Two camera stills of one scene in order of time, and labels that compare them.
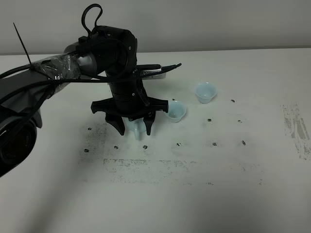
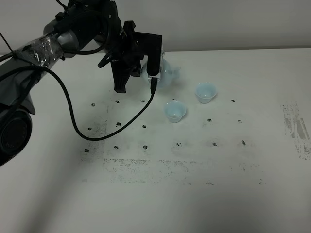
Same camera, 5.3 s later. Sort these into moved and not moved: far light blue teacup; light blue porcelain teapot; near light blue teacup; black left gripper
Moved: black left gripper; light blue porcelain teapot
Not moved: far light blue teacup; near light blue teacup
